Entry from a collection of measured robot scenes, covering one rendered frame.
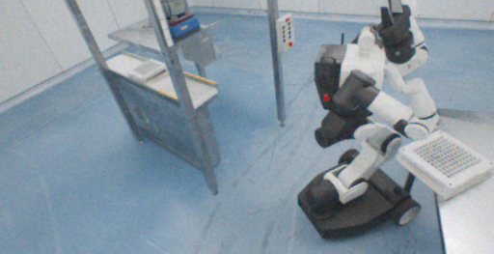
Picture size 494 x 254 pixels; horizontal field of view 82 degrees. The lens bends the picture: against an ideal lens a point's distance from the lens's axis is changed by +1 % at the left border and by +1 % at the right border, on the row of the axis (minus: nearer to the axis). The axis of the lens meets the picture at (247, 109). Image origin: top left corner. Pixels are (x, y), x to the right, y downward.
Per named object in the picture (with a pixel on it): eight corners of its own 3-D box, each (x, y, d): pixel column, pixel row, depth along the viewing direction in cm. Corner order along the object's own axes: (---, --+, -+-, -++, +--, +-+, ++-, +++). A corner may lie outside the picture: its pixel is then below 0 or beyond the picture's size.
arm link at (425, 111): (421, 96, 95) (441, 138, 100) (430, 77, 100) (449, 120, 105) (390, 98, 103) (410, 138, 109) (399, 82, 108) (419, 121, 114)
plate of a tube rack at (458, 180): (496, 167, 112) (498, 164, 111) (449, 192, 106) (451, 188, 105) (439, 132, 131) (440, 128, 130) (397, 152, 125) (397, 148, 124)
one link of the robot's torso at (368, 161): (348, 198, 177) (396, 137, 162) (328, 177, 192) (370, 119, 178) (362, 200, 186) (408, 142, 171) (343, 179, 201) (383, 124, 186)
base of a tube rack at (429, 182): (491, 176, 115) (493, 172, 113) (446, 200, 109) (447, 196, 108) (436, 140, 134) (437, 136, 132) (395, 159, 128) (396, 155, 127)
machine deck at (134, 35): (210, 32, 177) (209, 25, 175) (162, 57, 156) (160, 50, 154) (154, 20, 213) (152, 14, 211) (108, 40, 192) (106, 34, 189)
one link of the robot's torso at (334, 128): (327, 154, 149) (328, 128, 138) (313, 139, 159) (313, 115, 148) (369, 134, 156) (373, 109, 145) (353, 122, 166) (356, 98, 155)
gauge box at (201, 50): (217, 59, 189) (210, 30, 177) (205, 66, 183) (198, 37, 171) (195, 53, 201) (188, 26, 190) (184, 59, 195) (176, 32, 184)
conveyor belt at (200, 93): (218, 94, 202) (216, 88, 199) (192, 113, 188) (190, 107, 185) (123, 58, 280) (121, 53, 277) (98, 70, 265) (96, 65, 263)
